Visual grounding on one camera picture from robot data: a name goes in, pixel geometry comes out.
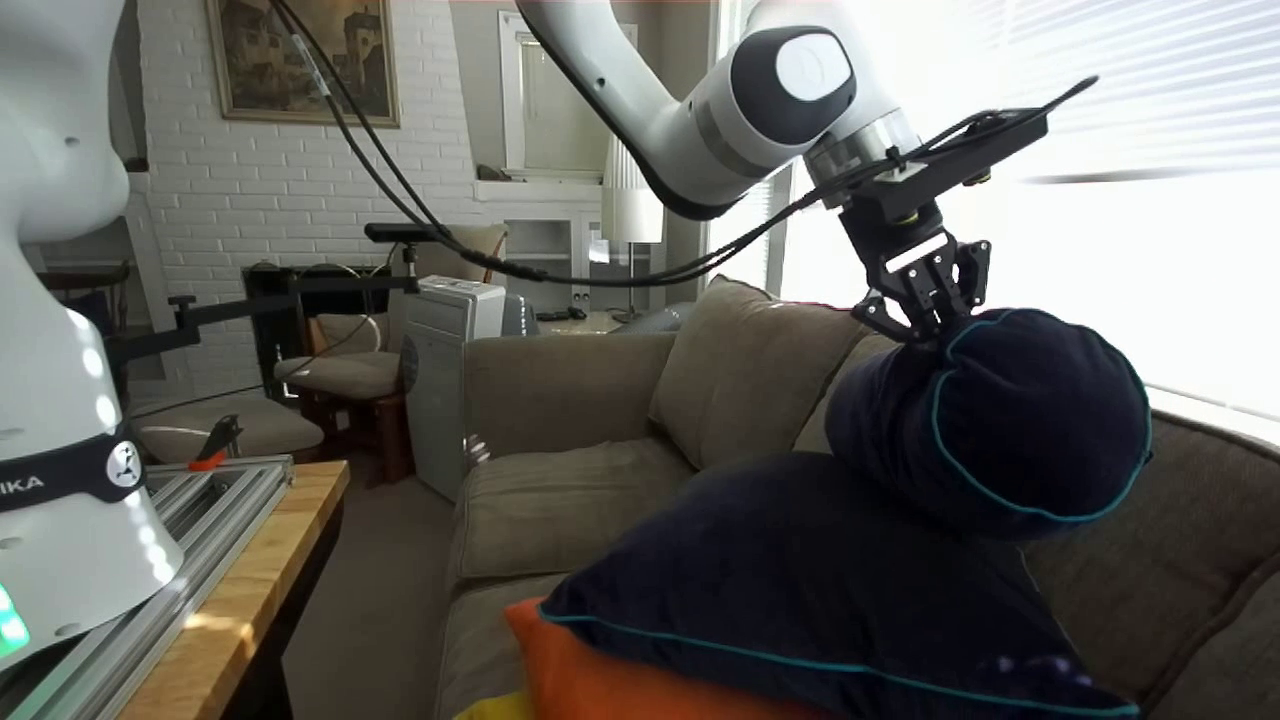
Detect yellow pillow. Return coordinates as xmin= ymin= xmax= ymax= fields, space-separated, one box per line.
xmin=458 ymin=684 xmax=515 ymax=720

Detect beige fabric sofa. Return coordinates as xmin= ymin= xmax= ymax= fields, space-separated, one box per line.
xmin=430 ymin=274 xmax=1280 ymax=720

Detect red clamp handle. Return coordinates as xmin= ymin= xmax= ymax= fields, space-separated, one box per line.
xmin=183 ymin=411 xmax=247 ymax=478

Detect orange pillow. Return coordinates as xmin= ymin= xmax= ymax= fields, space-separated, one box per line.
xmin=500 ymin=595 xmax=833 ymax=720

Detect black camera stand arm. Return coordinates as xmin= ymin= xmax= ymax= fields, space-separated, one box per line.
xmin=106 ymin=274 xmax=406 ymax=371

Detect white framed mirror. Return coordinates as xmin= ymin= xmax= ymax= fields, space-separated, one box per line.
xmin=484 ymin=10 xmax=631 ymax=183

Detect bright window with blinds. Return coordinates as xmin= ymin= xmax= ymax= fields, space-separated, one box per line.
xmin=776 ymin=0 xmax=1280 ymax=445

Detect wooden armchair beige cushions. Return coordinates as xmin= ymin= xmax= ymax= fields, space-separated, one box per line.
xmin=273 ymin=219 xmax=514 ymax=486

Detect wooden butcher block table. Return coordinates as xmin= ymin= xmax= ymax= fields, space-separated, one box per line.
xmin=117 ymin=455 xmax=357 ymax=720

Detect navy cylindrical bolster pillow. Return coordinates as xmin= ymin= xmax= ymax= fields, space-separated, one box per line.
xmin=820 ymin=303 xmax=1156 ymax=542

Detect navy square pillow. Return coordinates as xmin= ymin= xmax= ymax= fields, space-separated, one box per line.
xmin=536 ymin=450 xmax=1143 ymax=720

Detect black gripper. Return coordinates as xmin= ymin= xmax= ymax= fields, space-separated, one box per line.
xmin=838 ymin=181 xmax=1000 ymax=351

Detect beige ottoman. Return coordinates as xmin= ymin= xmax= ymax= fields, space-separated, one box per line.
xmin=133 ymin=388 xmax=331 ymax=467

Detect white shelf unit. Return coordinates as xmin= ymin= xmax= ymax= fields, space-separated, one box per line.
xmin=477 ymin=172 xmax=611 ymax=323

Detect white box appliance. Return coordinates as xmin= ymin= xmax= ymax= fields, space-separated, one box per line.
xmin=388 ymin=274 xmax=514 ymax=505

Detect beige sofa back cushion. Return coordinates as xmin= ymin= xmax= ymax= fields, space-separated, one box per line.
xmin=648 ymin=274 xmax=890 ymax=473
xmin=797 ymin=334 xmax=1280 ymax=720

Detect framed wall picture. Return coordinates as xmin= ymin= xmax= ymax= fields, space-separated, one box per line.
xmin=201 ymin=0 xmax=406 ymax=132

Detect aluminium rail base frame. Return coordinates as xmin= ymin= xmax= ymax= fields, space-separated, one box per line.
xmin=0 ymin=455 xmax=298 ymax=720

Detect black stereo camera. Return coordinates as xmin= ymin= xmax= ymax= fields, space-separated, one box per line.
xmin=362 ymin=215 xmax=481 ymax=252

